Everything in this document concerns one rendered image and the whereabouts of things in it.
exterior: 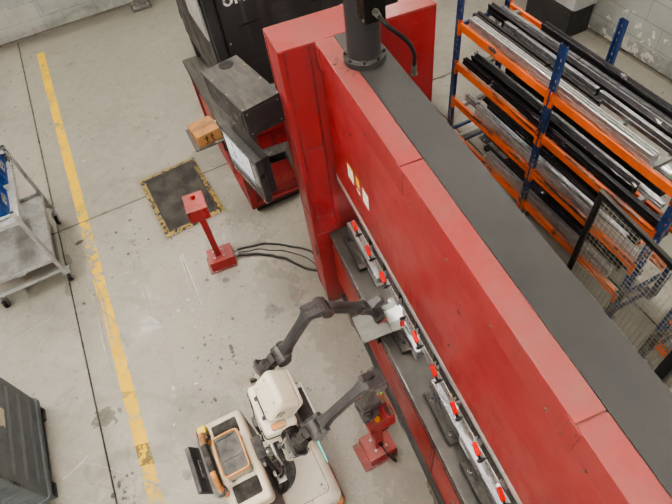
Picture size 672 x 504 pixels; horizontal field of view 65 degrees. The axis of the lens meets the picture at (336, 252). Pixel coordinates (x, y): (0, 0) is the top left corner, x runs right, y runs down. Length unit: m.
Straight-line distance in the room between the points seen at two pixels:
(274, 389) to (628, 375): 1.54
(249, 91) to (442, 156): 1.40
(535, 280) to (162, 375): 3.28
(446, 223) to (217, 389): 2.78
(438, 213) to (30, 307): 4.17
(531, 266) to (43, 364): 4.05
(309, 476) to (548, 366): 2.25
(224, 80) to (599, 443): 2.59
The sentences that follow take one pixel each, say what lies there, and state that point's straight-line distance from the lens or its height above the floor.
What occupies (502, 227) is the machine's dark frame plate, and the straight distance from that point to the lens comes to 1.86.
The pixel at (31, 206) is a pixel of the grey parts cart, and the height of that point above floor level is 0.33.
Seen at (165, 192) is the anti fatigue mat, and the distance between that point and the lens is 5.60.
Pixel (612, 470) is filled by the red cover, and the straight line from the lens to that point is 1.56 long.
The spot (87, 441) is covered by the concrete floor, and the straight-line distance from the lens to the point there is 4.49.
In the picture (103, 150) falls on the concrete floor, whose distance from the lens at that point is 6.44.
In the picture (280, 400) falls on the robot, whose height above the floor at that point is 1.39.
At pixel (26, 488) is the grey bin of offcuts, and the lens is 4.13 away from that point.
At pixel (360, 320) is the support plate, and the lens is 3.13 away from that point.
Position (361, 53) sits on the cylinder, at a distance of 2.48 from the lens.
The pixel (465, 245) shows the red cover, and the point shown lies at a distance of 1.80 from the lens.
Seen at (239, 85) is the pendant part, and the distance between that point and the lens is 3.19.
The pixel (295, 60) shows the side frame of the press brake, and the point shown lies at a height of 2.23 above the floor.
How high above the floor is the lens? 3.73
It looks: 53 degrees down
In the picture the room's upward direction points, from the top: 9 degrees counter-clockwise
